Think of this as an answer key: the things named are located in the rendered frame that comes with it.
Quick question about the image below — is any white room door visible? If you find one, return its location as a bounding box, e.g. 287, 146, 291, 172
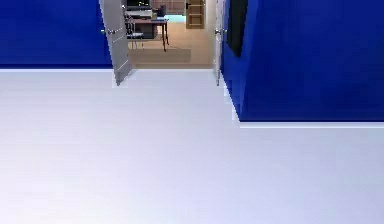
213, 0, 227, 87

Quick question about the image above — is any dark wooden table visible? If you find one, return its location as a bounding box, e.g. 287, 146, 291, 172
127, 17, 170, 53

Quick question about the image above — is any light wooden door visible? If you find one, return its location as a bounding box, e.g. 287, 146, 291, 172
185, 0, 207, 30

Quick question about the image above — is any grey metal chair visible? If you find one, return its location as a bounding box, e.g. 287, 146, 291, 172
124, 13, 145, 50

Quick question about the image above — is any grey room door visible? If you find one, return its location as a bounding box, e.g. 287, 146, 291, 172
98, 0, 137, 87

